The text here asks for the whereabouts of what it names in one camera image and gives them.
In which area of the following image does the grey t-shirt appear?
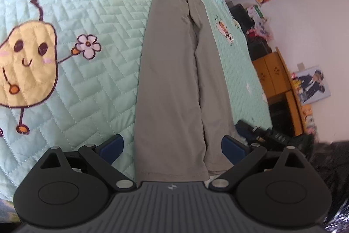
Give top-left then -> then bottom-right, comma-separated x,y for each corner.
134,0 -> 237,182

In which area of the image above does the wooden cabinet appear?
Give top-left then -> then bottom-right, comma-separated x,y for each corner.
253,50 -> 306,137

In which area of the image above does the person's black clothing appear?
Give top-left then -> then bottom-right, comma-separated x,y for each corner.
309,141 -> 348,222

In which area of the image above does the framed portrait on cabinet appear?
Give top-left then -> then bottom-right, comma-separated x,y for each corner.
291,66 -> 331,105

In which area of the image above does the black chair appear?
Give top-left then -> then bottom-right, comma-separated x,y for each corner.
229,4 -> 273,61

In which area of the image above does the mint quilted bee bedspread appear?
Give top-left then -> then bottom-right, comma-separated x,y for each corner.
1,0 -> 272,200

